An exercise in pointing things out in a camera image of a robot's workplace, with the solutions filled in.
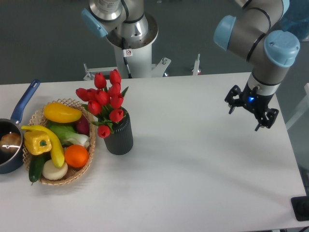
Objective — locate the blue translucent container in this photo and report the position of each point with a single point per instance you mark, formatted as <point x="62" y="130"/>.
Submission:
<point x="296" y="19"/>

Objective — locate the yellow mango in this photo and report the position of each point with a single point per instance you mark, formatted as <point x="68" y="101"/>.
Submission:
<point x="60" y="113"/>

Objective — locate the yellow bell pepper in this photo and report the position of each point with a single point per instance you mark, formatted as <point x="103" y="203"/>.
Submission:
<point x="37" y="142"/>

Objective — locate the dark grey ribbed vase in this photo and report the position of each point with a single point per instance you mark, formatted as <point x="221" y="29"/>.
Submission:
<point x="121" y="141"/>

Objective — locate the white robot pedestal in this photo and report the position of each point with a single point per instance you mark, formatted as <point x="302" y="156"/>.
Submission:
<point x="131" y="34"/>

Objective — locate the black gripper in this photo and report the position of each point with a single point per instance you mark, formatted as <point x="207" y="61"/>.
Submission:
<point x="254" y="103"/>

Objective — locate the green cucumber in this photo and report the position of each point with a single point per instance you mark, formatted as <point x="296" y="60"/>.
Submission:
<point x="36" y="166"/>

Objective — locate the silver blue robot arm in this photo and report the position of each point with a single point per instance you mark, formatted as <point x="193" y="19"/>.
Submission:
<point x="271" y="52"/>

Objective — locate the white furniture edge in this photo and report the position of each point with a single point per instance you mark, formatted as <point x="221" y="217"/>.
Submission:
<point x="300" y="109"/>

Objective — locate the blue saucepan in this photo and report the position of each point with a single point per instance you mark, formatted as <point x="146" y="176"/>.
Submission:
<point x="10" y="161"/>

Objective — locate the red tulip bouquet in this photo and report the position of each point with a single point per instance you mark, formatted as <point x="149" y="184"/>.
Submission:
<point x="105" y="103"/>

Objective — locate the green lettuce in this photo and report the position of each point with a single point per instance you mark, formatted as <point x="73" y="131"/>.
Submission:
<point x="68" y="135"/>

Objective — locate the browned meat patty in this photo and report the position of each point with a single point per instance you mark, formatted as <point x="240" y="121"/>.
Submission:
<point x="10" y="142"/>

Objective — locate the woven wicker basket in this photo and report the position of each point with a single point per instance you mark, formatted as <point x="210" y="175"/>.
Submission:
<point x="73" y="173"/>

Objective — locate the red onion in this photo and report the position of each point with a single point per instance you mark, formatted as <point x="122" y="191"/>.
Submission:
<point x="82" y="126"/>

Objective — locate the black device at edge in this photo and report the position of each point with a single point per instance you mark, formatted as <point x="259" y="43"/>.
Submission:
<point x="301" y="207"/>

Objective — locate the white round bread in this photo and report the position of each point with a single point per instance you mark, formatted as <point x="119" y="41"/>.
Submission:
<point x="51" y="172"/>

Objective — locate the orange fruit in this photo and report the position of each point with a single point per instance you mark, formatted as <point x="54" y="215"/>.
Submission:
<point x="76" y="156"/>

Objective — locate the yellow squash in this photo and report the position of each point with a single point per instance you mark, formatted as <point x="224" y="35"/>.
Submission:
<point x="57" y="153"/>

